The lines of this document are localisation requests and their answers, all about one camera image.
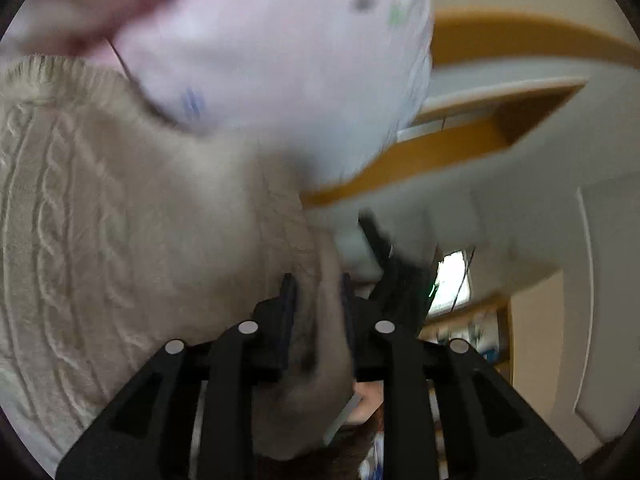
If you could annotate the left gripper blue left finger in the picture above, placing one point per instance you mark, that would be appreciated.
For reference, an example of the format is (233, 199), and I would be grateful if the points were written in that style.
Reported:
(189, 408)

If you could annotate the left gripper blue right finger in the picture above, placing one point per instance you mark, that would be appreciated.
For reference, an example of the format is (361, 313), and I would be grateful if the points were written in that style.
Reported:
(445, 404)

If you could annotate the cream cable knit sweater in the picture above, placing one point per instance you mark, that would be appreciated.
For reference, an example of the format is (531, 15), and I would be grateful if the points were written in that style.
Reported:
(119, 232)

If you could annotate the wooden framed wardrobe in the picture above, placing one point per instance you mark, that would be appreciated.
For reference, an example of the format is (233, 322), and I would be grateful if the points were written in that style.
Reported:
(470, 35)

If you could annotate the pink floral pillow rear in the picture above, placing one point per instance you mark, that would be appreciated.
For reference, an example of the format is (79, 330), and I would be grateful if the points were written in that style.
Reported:
(328, 82)

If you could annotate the pink floral pillow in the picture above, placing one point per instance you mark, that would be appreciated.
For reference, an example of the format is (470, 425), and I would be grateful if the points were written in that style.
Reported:
(67, 27)
(328, 82)

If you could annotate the pink floral pillow front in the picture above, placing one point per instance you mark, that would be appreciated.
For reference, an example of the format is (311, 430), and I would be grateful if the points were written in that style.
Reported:
(67, 27)

